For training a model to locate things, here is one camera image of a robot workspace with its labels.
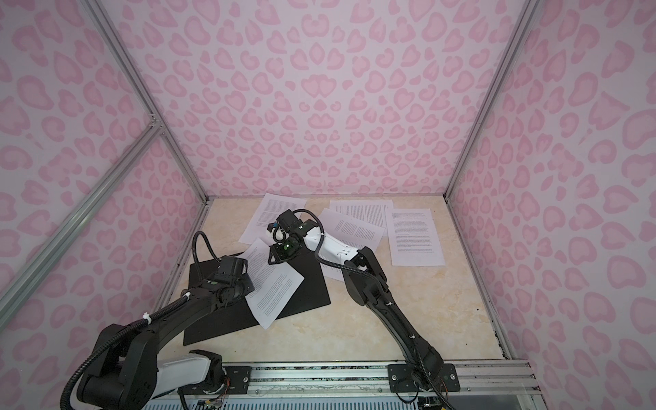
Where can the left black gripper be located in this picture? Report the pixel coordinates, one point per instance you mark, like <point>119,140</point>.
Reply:
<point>249,286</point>

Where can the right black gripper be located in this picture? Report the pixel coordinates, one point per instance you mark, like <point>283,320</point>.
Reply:
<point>278,255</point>

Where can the blue A4 clip folder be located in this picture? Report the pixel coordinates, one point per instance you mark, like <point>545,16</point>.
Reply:
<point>312,294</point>

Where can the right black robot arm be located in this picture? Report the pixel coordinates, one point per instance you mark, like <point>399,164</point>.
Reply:
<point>367,285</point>

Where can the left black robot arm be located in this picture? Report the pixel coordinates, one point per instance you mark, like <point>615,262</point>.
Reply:
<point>124,371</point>

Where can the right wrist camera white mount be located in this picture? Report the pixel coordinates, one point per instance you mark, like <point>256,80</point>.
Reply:
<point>285,224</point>

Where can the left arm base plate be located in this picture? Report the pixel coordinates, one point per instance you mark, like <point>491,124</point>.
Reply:
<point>238,379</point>

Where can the aluminium frame diagonal bar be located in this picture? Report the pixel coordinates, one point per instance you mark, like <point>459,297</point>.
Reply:
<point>34,272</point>

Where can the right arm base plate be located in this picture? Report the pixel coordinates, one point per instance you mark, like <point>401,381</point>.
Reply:
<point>404,378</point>

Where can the aluminium frame left post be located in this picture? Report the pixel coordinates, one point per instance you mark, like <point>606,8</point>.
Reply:
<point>110,35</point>

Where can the aluminium frame post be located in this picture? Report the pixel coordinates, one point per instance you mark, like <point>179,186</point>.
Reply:
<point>530,11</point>
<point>110,35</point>

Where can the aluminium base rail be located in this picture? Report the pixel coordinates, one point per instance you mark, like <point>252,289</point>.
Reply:
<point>485,384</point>

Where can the aluminium frame right post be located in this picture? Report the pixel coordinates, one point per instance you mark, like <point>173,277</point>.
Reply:
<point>530,11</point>

